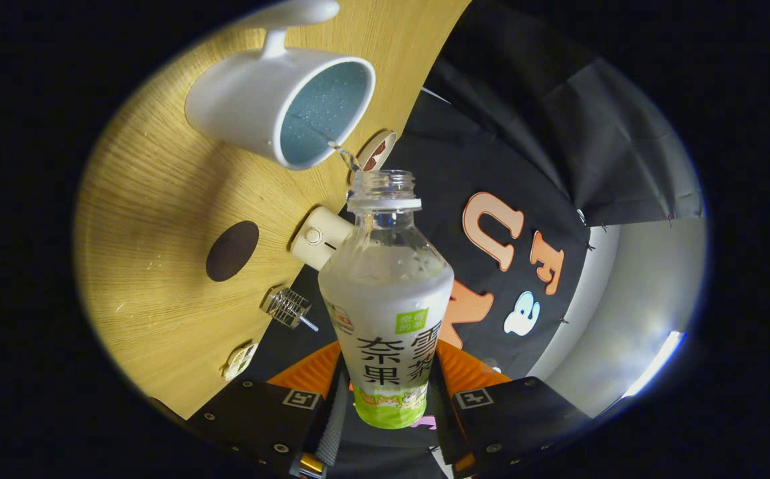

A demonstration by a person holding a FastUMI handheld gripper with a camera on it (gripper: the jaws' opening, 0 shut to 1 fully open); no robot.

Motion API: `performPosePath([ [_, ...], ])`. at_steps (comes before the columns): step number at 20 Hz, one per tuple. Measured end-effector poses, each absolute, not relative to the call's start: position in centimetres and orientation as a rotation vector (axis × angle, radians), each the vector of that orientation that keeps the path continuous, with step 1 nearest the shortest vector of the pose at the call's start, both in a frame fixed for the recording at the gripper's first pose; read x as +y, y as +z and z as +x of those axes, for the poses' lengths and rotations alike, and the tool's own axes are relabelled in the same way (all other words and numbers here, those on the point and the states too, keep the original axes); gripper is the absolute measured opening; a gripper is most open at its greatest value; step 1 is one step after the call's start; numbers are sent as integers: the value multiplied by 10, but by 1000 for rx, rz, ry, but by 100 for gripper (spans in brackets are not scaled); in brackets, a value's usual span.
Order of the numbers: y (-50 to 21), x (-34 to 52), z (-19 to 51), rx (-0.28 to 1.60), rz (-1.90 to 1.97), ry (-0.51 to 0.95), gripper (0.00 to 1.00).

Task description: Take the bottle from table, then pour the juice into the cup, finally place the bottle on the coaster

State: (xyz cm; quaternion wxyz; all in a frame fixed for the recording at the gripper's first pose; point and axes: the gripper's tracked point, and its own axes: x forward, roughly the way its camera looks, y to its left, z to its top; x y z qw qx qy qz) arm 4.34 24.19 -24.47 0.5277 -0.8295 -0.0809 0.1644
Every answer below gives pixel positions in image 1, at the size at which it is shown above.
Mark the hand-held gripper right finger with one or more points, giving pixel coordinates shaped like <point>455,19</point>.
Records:
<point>441,432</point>

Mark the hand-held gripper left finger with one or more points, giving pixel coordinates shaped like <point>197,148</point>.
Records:
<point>325,432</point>

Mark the juice bottle with green label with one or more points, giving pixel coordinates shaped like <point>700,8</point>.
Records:
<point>388,306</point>

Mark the dark brown round coaster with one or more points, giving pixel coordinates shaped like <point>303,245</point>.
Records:
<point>232,251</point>

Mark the white cup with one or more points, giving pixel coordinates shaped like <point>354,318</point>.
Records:
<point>245,106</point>

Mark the divided dish with beans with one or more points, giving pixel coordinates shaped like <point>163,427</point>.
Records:
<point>240,361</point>

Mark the cream tabletop appliance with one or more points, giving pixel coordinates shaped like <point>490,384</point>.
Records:
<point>318,236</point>

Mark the large ceiling light panel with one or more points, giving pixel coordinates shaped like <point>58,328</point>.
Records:
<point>657,362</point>

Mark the small bowl with red snacks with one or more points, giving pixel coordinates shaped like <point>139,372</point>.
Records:
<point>377,153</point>

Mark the wooden table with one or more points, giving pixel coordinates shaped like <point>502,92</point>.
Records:
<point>158,199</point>

